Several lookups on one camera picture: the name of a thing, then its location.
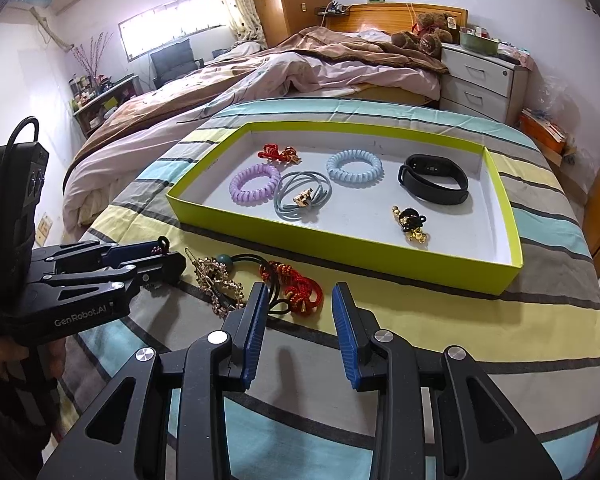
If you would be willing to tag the window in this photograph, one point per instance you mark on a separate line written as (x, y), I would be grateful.
(170, 25)

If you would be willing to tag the black smart band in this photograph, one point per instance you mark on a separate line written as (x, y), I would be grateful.
(450, 195)

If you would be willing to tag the green basket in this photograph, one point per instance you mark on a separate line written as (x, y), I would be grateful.
(477, 42)

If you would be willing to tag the wooden wardrobe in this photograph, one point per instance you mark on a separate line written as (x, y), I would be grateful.
(290, 0)

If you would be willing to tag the brown teddy bear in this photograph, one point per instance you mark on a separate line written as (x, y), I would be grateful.
(430, 40)

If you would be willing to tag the plastic bag with books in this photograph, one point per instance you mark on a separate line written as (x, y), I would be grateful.
(540, 130)

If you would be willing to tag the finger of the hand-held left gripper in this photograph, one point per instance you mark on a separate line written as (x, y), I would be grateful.
(130, 254)
(150, 272)

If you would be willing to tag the cluttered low shelf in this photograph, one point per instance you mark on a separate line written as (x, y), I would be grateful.
(105, 105)

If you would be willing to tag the patterned curtain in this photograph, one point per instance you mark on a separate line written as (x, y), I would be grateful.
(235, 5)

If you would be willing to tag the black and gold charm tie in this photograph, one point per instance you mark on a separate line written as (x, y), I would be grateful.
(410, 220)

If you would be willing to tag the white nightstand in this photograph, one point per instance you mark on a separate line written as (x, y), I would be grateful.
(475, 85)

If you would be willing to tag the power strip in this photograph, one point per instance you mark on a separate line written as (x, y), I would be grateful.
(332, 9)

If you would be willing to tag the wooden headboard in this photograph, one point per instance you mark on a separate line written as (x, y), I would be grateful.
(380, 15)

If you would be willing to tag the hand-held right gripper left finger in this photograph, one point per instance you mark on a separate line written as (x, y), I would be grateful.
(254, 340)

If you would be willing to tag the black office chair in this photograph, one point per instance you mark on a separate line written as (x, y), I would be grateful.
(172, 62)

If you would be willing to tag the yellow-green cardboard box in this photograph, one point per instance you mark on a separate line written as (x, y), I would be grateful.
(380, 265)

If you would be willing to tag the person's left hand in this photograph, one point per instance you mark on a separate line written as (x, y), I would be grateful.
(55, 360)

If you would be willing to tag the striped cloth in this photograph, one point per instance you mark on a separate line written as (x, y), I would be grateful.
(480, 335)

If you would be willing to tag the rhinestone hair clip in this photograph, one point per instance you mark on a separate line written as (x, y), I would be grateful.
(215, 280)

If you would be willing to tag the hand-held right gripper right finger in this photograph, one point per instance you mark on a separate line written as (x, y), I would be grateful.
(347, 340)

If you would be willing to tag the dried flower branches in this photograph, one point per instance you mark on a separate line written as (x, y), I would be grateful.
(92, 57)

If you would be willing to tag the pink and brown quilt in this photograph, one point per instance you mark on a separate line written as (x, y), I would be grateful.
(180, 105)

